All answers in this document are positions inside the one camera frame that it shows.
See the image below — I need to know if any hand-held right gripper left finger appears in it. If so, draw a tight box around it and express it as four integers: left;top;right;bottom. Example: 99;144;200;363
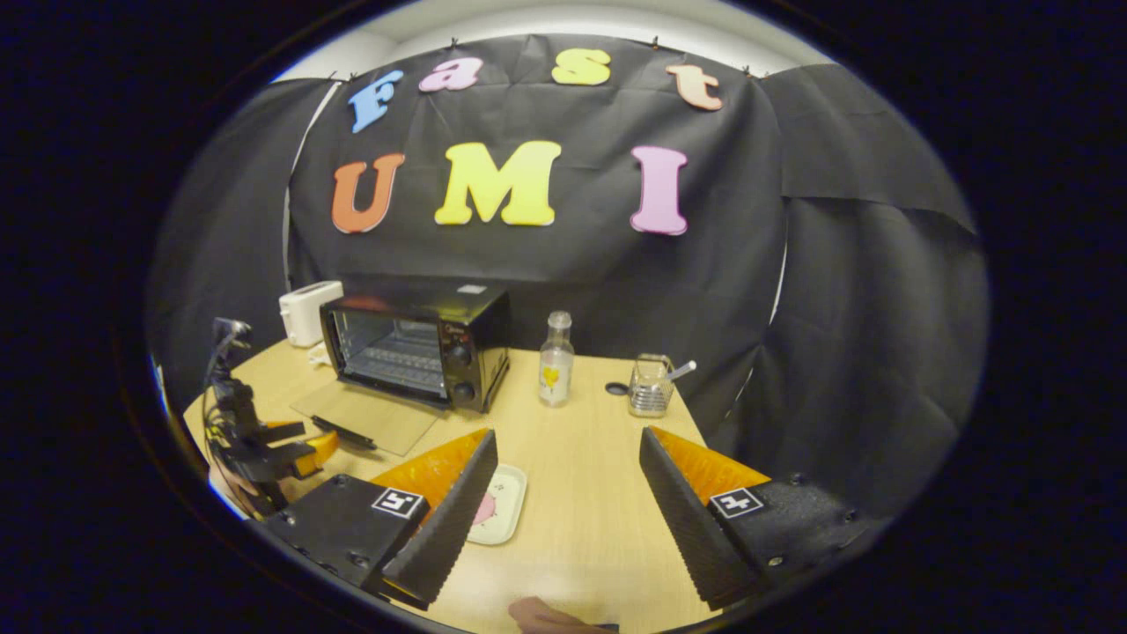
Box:
255;429;500;611

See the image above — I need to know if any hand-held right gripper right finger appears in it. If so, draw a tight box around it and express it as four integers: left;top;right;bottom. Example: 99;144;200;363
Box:
640;426;890;610

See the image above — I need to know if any white square plate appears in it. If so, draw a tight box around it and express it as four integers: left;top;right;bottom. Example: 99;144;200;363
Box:
466;464;529;547

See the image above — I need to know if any black electric oven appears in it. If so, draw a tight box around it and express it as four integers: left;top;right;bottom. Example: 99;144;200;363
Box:
291;277;513;459

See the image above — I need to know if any white toaster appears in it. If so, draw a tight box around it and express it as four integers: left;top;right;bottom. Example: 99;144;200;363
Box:
278;280;345;349

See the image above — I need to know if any clear glass bottle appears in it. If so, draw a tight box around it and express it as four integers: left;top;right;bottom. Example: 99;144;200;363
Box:
538;310;576;409

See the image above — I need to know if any metal wire holder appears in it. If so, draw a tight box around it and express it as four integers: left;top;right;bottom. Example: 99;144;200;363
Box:
627;353;678;418

